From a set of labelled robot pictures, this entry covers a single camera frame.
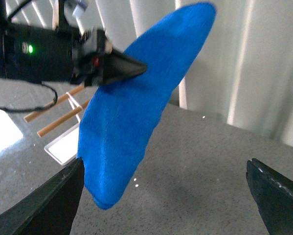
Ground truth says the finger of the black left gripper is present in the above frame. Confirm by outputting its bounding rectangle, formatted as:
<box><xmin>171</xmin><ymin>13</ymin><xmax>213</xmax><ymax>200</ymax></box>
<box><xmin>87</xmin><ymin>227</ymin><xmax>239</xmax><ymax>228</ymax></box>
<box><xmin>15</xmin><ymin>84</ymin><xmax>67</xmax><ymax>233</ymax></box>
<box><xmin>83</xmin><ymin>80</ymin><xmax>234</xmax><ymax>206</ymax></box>
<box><xmin>97</xmin><ymin>48</ymin><xmax>147</xmax><ymax>86</ymax></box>

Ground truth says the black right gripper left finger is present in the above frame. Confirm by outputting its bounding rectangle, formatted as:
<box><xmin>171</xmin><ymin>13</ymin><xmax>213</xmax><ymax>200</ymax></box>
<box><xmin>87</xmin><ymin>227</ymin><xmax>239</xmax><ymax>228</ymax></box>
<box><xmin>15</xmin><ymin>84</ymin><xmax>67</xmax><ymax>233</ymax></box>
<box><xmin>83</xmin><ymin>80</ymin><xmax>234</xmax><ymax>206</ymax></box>
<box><xmin>0</xmin><ymin>158</ymin><xmax>84</xmax><ymax>235</ymax></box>

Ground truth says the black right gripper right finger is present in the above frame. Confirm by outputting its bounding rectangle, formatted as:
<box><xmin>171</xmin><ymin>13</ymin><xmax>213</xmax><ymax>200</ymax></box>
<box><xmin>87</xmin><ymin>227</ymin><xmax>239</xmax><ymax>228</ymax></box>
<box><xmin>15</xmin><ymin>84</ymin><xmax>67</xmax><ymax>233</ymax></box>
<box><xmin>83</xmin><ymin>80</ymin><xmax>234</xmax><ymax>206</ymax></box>
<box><xmin>246</xmin><ymin>158</ymin><xmax>293</xmax><ymax>235</ymax></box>

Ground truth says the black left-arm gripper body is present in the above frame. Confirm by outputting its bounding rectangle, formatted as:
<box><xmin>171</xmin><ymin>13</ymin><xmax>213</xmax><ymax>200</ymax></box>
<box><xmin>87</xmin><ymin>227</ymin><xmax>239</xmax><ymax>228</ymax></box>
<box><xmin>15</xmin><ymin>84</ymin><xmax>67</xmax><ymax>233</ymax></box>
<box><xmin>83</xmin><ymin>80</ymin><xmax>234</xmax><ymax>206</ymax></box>
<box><xmin>70</xmin><ymin>28</ymin><xmax>112</xmax><ymax>87</ymax></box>

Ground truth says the blue microfiber cloth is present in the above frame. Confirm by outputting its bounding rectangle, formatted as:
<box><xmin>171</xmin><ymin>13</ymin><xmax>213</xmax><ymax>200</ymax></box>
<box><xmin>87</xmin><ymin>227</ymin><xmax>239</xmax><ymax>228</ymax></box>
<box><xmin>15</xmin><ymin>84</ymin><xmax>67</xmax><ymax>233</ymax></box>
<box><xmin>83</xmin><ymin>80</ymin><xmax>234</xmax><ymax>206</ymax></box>
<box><xmin>77</xmin><ymin>2</ymin><xmax>216</xmax><ymax>210</ymax></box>

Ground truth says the white towel rack tray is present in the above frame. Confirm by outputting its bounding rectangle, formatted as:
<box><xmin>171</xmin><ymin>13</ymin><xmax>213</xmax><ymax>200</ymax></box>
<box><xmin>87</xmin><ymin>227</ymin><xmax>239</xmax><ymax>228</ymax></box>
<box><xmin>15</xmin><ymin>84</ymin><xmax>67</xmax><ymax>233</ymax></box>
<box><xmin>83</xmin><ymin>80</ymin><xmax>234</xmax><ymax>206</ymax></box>
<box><xmin>44</xmin><ymin>123</ymin><xmax>79</xmax><ymax>166</ymax></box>

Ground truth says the lower wooden rack rod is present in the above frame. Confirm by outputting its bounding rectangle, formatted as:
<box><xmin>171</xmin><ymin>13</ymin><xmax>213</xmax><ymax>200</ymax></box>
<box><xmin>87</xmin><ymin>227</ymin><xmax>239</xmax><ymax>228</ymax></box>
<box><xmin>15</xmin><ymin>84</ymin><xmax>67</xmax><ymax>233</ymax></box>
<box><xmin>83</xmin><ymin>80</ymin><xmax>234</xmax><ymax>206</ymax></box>
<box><xmin>37</xmin><ymin>99</ymin><xmax>90</xmax><ymax>138</ymax></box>

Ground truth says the white pleated curtain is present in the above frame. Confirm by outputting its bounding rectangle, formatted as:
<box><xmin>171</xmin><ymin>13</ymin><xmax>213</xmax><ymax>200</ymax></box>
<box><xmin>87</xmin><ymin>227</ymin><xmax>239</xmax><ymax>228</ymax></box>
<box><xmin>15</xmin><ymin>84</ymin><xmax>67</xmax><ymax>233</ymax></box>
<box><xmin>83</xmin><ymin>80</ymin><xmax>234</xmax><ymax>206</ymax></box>
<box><xmin>4</xmin><ymin>0</ymin><xmax>293</xmax><ymax>150</ymax></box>

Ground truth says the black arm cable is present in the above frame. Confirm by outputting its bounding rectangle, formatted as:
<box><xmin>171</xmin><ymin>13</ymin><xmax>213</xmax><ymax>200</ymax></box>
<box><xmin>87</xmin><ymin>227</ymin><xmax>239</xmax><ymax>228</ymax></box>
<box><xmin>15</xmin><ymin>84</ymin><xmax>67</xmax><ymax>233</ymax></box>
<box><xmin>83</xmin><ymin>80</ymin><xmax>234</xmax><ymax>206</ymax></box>
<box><xmin>0</xmin><ymin>81</ymin><xmax>59</xmax><ymax>114</ymax></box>

